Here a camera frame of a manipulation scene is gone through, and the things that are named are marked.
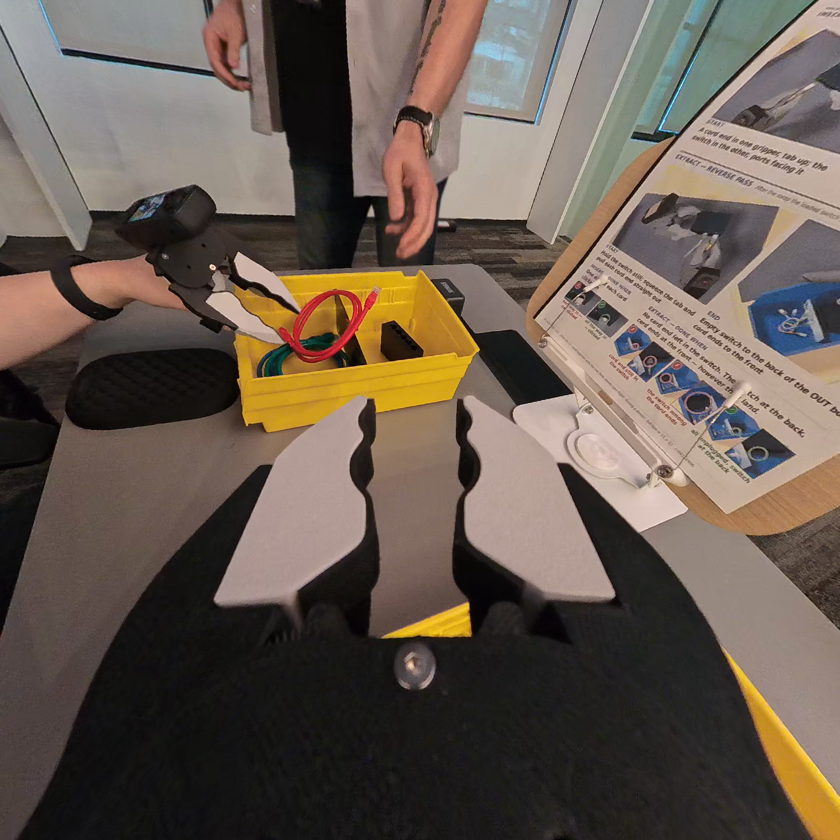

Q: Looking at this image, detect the black network switch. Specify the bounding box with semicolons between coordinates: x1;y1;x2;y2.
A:
379;319;427;362

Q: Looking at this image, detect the person's left hand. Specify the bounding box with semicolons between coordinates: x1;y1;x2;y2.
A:
112;257;191;313

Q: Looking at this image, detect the person's left forearm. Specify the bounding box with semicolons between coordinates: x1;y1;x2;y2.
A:
0;262;122;371

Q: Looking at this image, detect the black textured armrest pad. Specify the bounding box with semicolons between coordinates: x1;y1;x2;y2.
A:
66;348;241;432

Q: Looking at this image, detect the yellow plastic bin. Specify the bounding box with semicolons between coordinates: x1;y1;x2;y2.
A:
381;602;840;840
235;269;480;434

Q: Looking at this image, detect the black power adapter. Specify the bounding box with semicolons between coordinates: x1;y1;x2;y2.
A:
430;277;467;316

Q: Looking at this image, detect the red ethernet cable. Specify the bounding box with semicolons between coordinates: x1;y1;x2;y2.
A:
279;285;383;364

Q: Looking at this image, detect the black flat panel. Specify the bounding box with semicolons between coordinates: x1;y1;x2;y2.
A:
478;328;573;408

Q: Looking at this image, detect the large window with blind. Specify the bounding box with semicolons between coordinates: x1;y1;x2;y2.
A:
38;0;573;126

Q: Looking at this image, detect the printed instruction sheet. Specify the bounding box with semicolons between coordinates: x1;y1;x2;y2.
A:
535;0;840;516

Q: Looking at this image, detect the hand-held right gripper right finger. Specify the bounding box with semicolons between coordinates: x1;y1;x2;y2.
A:
453;395;618;623

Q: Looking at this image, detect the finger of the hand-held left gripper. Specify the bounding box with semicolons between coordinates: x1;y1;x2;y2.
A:
206;287;293;347
222;251;304;315

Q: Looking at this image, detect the black wrist strap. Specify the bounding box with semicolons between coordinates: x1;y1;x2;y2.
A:
50;253;126;322

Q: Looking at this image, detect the black bin divider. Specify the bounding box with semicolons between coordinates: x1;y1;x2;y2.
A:
335;294;368;367

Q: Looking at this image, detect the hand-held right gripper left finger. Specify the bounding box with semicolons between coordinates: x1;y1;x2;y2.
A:
213;395;382;630

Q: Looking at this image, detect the green ethernet cable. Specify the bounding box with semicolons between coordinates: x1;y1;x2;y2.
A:
256;333;349;378

